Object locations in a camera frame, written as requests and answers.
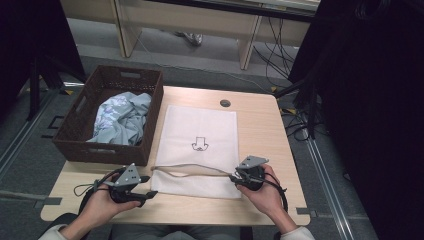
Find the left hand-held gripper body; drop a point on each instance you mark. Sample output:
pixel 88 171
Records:
pixel 127 176

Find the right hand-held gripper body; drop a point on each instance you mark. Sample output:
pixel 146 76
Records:
pixel 251 171

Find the brown woven basket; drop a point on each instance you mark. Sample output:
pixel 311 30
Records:
pixel 110 156

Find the light blue patterned cloth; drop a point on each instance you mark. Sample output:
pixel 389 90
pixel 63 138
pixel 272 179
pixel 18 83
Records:
pixel 123 120

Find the person's right hand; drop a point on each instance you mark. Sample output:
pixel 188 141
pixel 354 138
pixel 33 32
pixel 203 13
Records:
pixel 263 196

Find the person's left hand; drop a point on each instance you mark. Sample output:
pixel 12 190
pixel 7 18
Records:
pixel 100 206

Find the person's grey trousers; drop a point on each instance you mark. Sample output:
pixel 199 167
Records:
pixel 173 233

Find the black chair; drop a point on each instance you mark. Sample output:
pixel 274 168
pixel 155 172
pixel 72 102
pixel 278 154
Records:
pixel 66 218

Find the black metal stand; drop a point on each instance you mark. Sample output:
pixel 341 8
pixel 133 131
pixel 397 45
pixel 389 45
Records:
pixel 35 86
pixel 306 106

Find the black curtain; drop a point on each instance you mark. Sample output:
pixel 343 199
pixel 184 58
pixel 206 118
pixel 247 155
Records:
pixel 373 100
pixel 30 33

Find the beige wooden desk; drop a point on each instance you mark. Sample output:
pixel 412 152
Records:
pixel 186 16

